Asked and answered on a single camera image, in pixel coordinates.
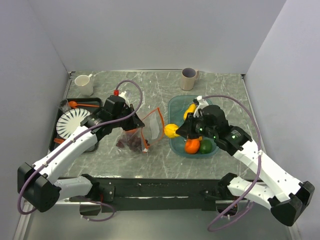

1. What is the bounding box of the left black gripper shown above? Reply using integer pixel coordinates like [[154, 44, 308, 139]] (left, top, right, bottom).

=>
[[112, 103, 145, 131]]

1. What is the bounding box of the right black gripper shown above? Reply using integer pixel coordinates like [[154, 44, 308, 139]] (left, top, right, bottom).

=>
[[175, 112, 217, 140]]

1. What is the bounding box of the yellow lemon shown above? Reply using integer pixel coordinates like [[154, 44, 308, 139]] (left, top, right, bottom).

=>
[[164, 123, 180, 139]]

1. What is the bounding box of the clear zip top bag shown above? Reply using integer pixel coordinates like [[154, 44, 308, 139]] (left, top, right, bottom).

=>
[[116, 107, 165, 154]]

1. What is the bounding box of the orange tangerine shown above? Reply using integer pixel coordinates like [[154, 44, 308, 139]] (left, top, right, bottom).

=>
[[184, 139, 201, 155]]

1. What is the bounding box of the purple grape bunch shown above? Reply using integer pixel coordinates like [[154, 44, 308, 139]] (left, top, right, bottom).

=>
[[116, 134, 149, 153]]

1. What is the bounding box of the yellow squash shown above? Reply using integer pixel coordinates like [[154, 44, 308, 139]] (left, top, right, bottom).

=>
[[183, 103, 197, 120]]

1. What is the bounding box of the green lime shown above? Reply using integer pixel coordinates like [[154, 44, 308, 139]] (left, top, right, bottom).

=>
[[198, 139, 213, 154]]

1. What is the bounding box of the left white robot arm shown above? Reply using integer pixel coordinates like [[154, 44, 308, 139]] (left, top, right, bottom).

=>
[[17, 91, 144, 213]]

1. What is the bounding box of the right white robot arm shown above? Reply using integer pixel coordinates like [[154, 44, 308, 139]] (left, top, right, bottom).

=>
[[176, 105, 315, 227]]

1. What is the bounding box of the teal plastic tray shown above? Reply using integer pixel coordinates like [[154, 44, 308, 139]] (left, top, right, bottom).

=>
[[167, 95, 219, 159]]

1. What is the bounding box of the black tray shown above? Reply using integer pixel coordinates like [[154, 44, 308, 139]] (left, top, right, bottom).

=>
[[49, 97, 102, 152]]

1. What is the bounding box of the beige mug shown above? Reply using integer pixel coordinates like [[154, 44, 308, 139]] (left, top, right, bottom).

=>
[[180, 67, 200, 91]]

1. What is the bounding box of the white cup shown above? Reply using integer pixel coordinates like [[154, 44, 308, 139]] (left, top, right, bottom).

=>
[[74, 74, 94, 97]]

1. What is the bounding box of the striped white plate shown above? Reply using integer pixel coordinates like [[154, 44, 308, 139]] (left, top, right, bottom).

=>
[[56, 108, 91, 140]]

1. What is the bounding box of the orange plastic spoon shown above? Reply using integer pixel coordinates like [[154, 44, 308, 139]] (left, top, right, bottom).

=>
[[68, 101, 99, 108]]

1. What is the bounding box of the clear plastic glass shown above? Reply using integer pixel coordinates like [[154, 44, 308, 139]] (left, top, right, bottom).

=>
[[59, 99, 72, 113]]

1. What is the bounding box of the orange plastic fork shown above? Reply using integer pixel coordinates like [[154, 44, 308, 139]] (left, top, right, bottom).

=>
[[53, 138, 65, 144]]

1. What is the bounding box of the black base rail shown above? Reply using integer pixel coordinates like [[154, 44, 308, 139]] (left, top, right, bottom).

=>
[[63, 173, 251, 212]]

